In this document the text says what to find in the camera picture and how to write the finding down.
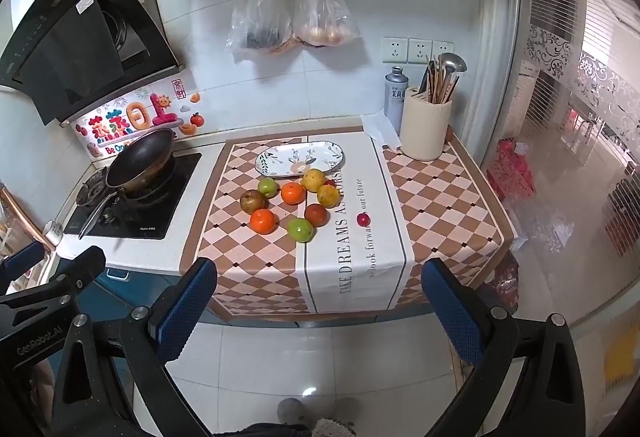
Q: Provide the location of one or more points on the orange tangerine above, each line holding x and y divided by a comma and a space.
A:
293, 193
263, 221

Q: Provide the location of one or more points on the checkered counter mat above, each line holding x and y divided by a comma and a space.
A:
418, 210

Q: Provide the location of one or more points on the yellow citrus fruit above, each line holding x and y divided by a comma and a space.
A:
313, 179

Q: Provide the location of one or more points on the silver spray can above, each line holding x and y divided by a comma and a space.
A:
396, 84

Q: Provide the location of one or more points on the white wall sockets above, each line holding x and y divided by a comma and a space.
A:
413, 50

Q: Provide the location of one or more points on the black gas stove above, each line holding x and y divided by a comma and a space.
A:
146, 214

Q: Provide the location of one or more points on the cream utensil holder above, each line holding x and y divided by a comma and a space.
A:
423, 126

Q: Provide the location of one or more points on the metal ladle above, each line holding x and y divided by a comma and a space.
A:
451, 63

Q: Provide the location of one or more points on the large yellow orange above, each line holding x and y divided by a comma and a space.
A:
328, 196

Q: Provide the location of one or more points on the black range hood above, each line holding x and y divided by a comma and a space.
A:
71, 56

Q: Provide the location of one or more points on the green apple front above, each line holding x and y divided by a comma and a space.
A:
300, 230

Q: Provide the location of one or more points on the plastic bag dark contents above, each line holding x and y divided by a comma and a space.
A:
259, 27

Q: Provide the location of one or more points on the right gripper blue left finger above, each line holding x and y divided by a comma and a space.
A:
177, 311

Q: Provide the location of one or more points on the colourful wall sticker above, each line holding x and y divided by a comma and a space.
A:
172, 103

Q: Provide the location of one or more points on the dark red-orange tangerine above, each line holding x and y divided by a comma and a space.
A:
317, 215

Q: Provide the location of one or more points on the grey slipper foot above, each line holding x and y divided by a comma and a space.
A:
340, 418

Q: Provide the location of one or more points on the brown apple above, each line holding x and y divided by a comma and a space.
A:
251, 201

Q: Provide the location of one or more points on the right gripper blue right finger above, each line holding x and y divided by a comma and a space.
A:
457, 308

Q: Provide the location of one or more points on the black frying pan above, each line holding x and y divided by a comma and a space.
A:
133, 169

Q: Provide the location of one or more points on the floral ceramic plate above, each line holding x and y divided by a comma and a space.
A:
292, 160

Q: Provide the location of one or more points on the green apple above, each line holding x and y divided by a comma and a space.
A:
268, 187
300, 230

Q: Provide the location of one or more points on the orange tangerine front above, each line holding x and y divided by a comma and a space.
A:
263, 221

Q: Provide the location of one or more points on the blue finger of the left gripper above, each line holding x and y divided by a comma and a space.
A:
14, 266
75, 269

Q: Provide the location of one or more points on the plastic bag with eggs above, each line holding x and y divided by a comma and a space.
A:
324, 23

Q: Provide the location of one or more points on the wooden chopsticks bundle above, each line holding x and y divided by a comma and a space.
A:
430, 88

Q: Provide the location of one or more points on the white paper towel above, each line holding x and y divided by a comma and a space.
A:
379, 128

